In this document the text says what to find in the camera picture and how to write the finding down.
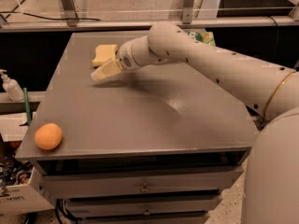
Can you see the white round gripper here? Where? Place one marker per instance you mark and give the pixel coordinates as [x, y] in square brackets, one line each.
[125, 57]

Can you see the yellow sponge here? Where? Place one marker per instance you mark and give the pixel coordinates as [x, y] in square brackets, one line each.
[104, 53]

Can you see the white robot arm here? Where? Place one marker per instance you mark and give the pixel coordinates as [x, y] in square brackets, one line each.
[271, 191]

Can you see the green stick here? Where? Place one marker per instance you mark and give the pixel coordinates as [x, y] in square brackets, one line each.
[27, 106]

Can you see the orange fruit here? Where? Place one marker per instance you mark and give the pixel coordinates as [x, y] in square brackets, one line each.
[48, 136]

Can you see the grey drawer cabinet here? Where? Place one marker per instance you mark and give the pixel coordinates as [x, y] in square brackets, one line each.
[153, 146]

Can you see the white pump bottle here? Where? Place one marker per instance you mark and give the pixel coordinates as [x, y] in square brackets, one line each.
[11, 87]

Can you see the green snack bag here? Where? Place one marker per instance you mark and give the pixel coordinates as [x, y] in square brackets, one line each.
[205, 37]

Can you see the white cardboard box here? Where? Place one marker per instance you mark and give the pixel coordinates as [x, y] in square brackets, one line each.
[25, 198]

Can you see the metal window frame rail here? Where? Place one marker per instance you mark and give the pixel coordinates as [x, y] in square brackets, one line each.
[50, 26]

